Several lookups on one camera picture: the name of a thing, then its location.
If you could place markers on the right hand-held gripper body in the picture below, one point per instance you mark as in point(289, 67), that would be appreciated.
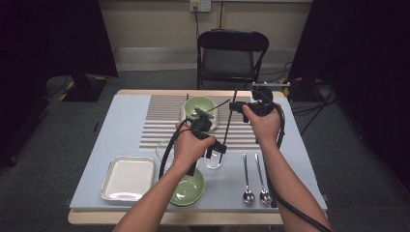
point(262, 101)

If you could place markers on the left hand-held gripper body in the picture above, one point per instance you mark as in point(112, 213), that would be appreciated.
point(202, 125)

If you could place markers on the white square plate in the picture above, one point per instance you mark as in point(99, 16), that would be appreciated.
point(215, 125)
point(129, 180)

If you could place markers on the silver metal spoon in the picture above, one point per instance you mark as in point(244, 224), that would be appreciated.
point(222, 103)
point(265, 196)
point(248, 196)

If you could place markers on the person's left hand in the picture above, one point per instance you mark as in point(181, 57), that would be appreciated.
point(188, 151)

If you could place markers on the person's right hand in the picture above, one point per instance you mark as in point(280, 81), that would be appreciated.
point(266, 132)

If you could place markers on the clear drinking glass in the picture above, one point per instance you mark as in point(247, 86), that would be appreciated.
point(161, 151)
point(212, 163)

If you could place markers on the black stand base striped tape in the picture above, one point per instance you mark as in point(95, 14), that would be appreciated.
point(299, 93)
point(82, 92)

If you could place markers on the striped woven placemat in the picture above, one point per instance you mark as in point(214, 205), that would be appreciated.
point(161, 122)

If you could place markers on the black folding chair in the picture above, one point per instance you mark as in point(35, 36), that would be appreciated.
point(225, 61)

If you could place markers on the light wooden table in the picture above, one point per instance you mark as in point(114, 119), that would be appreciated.
point(193, 218)

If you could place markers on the light blue table mat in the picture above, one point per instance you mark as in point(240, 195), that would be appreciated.
point(119, 129)

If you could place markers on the small black strip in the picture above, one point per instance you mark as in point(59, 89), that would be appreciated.
point(96, 127)

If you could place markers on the black curtain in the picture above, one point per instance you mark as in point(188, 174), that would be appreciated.
point(370, 64)
point(48, 32)

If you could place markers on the white wall outlet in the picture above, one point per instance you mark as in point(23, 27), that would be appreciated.
point(204, 5)

